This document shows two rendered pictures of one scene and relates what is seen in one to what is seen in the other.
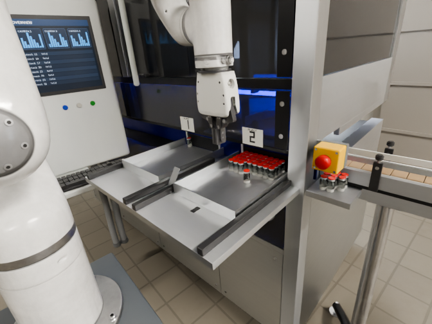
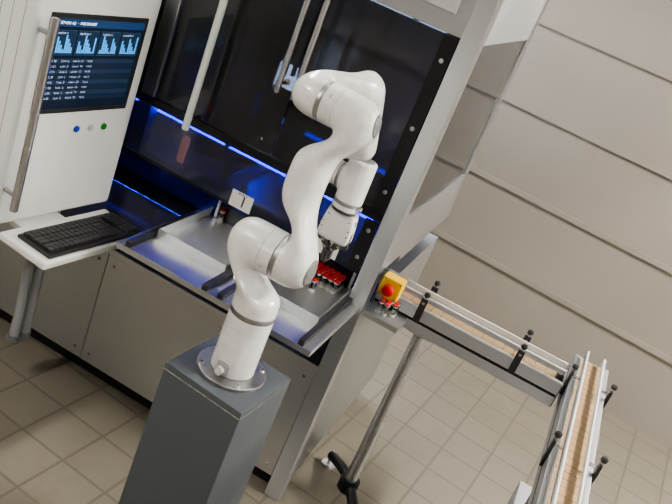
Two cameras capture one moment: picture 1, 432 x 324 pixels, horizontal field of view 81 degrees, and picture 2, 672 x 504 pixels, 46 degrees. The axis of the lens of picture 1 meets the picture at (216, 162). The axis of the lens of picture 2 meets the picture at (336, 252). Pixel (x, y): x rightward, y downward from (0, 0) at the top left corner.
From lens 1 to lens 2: 1.86 m
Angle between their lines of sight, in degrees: 28
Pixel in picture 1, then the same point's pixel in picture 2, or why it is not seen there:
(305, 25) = (407, 184)
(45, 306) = (257, 350)
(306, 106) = (388, 241)
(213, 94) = (339, 228)
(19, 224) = (276, 304)
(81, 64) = (116, 76)
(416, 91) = (488, 189)
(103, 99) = (115, 123)
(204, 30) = (354, 191)
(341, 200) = (391, 324)
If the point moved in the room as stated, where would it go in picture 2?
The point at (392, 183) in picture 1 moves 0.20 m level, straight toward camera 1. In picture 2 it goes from (430, 318) to (419, 342)
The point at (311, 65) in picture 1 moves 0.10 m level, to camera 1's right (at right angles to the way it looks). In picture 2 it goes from (402, 213) to (428, 219)
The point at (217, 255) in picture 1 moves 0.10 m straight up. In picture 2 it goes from (312, 347) to (324, 319)
